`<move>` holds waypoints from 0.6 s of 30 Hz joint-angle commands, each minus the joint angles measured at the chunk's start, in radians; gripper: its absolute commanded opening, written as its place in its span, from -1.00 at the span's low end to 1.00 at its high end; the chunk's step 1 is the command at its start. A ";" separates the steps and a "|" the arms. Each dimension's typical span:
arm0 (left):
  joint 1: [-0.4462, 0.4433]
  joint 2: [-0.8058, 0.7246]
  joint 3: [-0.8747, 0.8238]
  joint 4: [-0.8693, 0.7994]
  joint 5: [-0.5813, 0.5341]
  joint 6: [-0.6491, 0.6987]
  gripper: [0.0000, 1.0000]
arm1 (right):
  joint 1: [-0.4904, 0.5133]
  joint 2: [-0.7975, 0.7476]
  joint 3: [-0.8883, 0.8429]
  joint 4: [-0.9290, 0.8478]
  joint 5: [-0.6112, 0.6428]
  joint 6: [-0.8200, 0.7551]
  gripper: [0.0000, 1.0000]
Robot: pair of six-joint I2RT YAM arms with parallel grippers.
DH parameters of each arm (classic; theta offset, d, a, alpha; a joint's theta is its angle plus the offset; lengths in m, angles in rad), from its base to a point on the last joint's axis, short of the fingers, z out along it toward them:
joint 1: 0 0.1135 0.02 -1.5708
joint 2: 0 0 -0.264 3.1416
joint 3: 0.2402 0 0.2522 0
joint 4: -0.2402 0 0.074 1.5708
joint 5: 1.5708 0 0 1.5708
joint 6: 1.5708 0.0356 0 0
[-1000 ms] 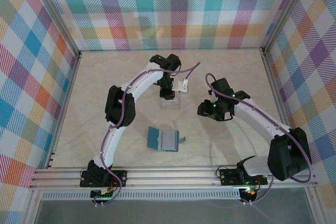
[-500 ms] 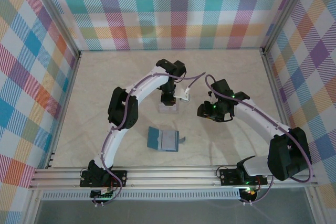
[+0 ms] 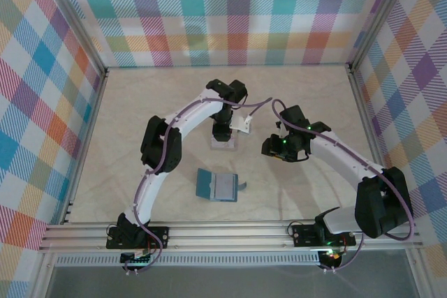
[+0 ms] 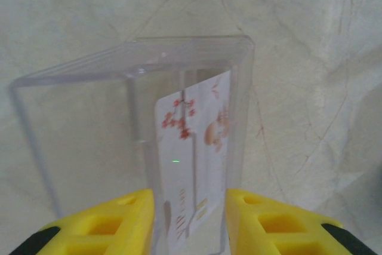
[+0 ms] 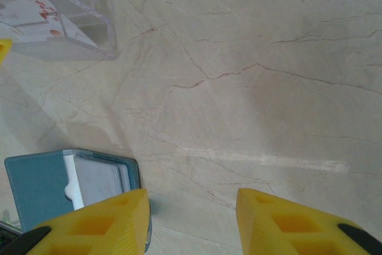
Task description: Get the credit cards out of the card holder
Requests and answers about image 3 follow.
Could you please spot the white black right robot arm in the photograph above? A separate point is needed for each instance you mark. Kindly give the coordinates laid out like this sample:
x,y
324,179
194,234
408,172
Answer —
x,y
342,156

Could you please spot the aluminium table side rail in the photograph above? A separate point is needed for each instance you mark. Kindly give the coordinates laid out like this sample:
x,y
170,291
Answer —
x,y
87,137
372,137

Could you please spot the clear plastic card sleeve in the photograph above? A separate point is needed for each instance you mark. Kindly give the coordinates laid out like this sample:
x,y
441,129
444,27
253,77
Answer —
x,y
223,147

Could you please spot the aluminium frame leg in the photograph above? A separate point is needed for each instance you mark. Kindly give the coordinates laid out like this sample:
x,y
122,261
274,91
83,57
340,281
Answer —
x,y
420,277
40,277

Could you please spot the orange lit controller board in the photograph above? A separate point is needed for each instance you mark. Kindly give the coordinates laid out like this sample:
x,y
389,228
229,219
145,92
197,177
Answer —
x,y
333,256

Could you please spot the aluminium mounting rail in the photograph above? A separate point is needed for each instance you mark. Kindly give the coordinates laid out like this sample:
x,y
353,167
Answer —
x,y
227,237

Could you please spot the aluminium frame post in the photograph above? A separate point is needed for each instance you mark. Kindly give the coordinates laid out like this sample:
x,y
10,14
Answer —
x,y
380,15
75,15

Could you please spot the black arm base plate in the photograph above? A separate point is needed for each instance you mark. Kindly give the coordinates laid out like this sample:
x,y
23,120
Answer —
x,y
304,237
159,237

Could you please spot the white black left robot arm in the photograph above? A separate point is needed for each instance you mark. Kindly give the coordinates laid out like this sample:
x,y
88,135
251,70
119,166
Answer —
x,y
188,116

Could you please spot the green lit controller board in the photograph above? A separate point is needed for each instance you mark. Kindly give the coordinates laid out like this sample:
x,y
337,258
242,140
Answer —
x,y
136,259

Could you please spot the blue card holder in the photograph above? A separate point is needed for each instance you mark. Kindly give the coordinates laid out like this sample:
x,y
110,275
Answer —
x,y
204,184

